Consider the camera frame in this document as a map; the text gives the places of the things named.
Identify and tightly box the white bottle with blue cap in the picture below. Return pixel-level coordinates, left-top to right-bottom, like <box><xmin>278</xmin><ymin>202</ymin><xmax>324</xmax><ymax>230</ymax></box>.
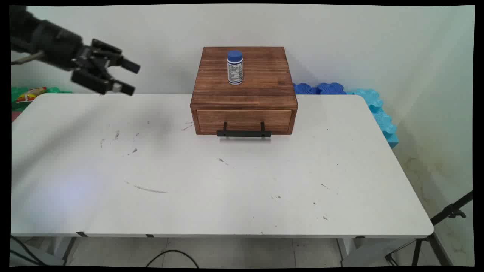
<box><xmin>226</xmin><ymin>50</ymin><xmax>244</xmax><ymax>85</ymax></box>

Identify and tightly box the black tripod stand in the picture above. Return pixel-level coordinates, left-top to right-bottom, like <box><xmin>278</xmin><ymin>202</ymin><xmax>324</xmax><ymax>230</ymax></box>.
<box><xmin>385</xmin><ymin>191</ymin><xmax>474</xmax><ymax>267</ymax></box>

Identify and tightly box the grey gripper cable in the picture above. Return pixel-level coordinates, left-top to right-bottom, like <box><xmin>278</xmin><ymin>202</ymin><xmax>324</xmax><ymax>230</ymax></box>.
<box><xmin>11</xmin><ymin>51</ymin><xmax>45</xmax><ymax>66</ymax></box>

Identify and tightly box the black floor cable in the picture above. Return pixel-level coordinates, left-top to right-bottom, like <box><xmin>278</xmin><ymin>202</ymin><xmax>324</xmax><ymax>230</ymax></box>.
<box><xmin>146</xmin><ymin>250</ymin><xmax>200</xmax><ymax>268</ymax></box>

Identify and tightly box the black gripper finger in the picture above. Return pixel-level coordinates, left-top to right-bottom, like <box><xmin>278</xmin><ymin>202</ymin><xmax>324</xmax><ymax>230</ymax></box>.
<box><xmin>71</xmin><ymin>60</ymin><xmax>136</xmax><ymax>96</ymax></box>
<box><xmin>85</xmin><ymin>38</ymin><xmax>141</xmax><ymax>74</ymax></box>

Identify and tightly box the light blue foam mat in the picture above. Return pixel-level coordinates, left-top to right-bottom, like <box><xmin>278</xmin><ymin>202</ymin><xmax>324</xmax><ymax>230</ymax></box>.
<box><xmin>346</xmin><ymin>88</ymin><xmax>400</xmax><ymax>149</ymax></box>

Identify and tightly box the grey table leg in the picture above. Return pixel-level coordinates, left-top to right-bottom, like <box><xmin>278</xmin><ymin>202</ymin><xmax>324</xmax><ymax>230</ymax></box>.
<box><xmin>53</xmin><ymin>237</ymin><xmax>81</xmax><ymax>266</ymax></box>
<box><xmin>336</xmin><ymin>238</ymin><xmax>364</xmax><ymax>267</ymax></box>

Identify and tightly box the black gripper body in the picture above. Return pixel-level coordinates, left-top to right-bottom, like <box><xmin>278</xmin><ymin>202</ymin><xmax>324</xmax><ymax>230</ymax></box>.
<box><xmin>35</xmin><ymin>21</ymin><xmax>93</xmax><ymax>72</ymax></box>

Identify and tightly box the red yellow snack packet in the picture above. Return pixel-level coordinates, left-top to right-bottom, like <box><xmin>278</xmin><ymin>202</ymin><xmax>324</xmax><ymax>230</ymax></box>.
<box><xmin>16</xmin><ymin>87</ymin><xmax>47</xmax><ymax>103</ymax></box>

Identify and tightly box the green plastic bag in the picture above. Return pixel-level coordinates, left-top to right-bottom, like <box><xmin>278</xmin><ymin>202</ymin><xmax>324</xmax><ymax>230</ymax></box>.
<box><xmin>11</xmin><ymin>87</ymin><xmax>72</xmax><ymax>112</ymax></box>

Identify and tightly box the brown wooden drawer cabinet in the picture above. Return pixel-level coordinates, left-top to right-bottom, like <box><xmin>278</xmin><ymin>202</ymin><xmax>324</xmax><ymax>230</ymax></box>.
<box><xmin>190</xmin><ymin>46</ymin><xmax>298</xmax><ymax>136</ymax></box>

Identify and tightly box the wooden drawer with black handle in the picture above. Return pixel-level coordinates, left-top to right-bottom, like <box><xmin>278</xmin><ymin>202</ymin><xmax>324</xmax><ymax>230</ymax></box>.
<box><xmin>196</xmin><ymin>109</ymin><xmax>293</xmax><ymax>138</ymax></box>

